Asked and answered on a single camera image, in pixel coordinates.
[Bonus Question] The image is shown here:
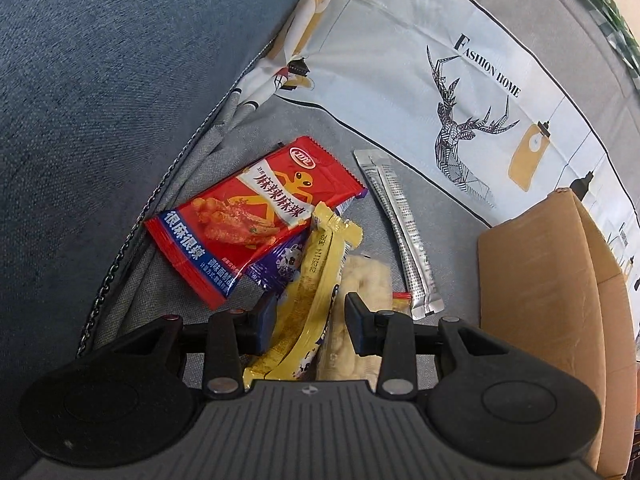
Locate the green checkered cloth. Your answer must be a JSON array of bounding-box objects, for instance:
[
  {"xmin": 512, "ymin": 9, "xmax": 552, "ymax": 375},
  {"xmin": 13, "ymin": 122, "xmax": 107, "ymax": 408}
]
[{"xmin": 544, "ymin": 0, "xmax": 640, "ymax": 92}]

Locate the red spicy snack packet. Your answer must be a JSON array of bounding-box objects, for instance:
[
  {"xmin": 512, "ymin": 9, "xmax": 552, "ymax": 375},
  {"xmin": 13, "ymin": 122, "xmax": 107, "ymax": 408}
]
[{"xmin": 144, "ymin": 135, "xmax": 366, "ymax": 311}]

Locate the purple snack packet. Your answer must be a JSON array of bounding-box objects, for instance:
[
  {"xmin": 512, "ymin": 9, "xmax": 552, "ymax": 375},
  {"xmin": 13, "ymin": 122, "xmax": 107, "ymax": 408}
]
[{"xmin": 245, "ymin": 185, "xmax": 369, "ymax": 294}]

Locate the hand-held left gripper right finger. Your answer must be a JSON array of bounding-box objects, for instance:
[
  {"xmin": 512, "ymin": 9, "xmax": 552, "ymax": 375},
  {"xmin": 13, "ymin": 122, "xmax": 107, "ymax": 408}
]
[{"xmin": 345, "ymin": 292, "xmax": 567, "ymax": 399}]

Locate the yellow snack packet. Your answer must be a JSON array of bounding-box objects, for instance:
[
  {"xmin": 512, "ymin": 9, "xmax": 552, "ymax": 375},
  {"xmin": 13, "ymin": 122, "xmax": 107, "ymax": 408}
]
[{"xmin": 242, "ymin": 201, "xmax": 364, "ymax": 382}]

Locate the clear rice cracker packet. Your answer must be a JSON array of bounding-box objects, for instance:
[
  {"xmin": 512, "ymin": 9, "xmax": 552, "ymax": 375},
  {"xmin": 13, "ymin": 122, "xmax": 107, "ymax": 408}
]
[{"xmin": 315, "ymin": 252, "xmax": 394, "ymax": 386}]

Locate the blue fabric cushion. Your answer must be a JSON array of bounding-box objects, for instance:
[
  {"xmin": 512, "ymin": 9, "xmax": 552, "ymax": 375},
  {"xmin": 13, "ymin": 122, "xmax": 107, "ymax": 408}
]
[{"xmin": 0, "ymin": 0, "xmax": 314, "ymax": 396}]

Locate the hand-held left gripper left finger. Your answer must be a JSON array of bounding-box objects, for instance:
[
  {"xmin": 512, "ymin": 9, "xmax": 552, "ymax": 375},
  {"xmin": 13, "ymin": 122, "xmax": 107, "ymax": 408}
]
[{"xmin": 75, "ymin": 294, "xmax": 278, "ymax": 397}]

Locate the silver stick sachet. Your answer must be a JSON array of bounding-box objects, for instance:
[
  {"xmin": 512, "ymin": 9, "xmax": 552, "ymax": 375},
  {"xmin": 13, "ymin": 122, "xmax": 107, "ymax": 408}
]
[{"xmin": 353, "ymin": 149, "xmax": 445, "ymax": 321}]

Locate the cardboard box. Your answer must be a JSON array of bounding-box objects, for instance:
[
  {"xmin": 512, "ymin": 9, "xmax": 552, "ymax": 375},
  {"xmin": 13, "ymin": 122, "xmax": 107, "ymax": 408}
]
[{"xmin": 477, "ymin": 187, "xmax": 640, "ymax": 480}]

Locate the grey deer print sofa cover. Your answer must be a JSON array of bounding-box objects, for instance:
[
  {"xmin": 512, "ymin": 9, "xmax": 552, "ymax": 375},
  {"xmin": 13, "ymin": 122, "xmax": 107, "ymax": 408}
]
[{"xmin": 75, "ymin": 0, "xmax": 640, "ymax": 361}]

